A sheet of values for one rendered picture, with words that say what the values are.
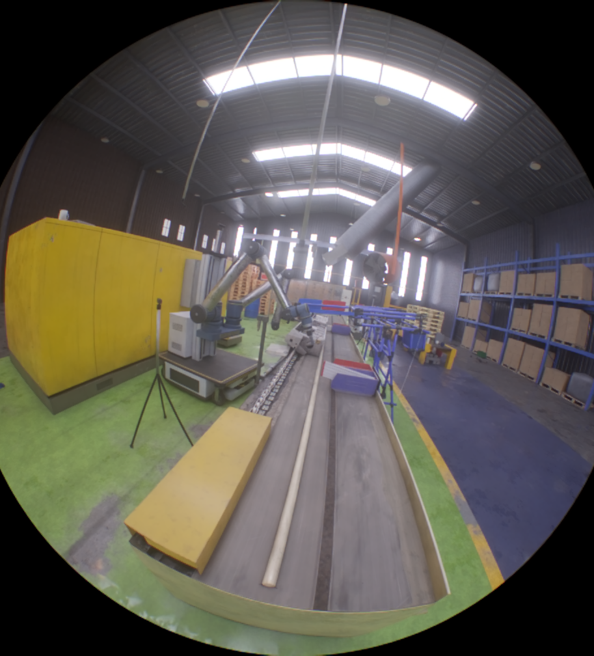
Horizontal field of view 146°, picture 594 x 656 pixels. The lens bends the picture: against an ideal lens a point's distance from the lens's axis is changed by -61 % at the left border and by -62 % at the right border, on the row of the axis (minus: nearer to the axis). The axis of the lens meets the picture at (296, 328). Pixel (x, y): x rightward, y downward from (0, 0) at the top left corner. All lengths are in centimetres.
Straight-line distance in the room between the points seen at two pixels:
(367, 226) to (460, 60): 761
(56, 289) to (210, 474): 218
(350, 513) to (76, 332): 265
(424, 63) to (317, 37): 340
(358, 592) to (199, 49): 1056
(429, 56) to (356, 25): 231
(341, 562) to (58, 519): 164
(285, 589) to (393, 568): 31
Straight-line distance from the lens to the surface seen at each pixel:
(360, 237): 972
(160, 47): 1011
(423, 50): 921
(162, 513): 71
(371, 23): 906
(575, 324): 989
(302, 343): 249
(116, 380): 323
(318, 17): 925
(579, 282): 1015
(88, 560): 169
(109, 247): 284
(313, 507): 87
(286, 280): 309
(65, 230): 256
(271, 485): 91
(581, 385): 945
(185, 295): 387
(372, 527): 88
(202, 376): 267
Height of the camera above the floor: 144
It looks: 10 degrees down
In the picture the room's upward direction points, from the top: 9 degrees clockwise
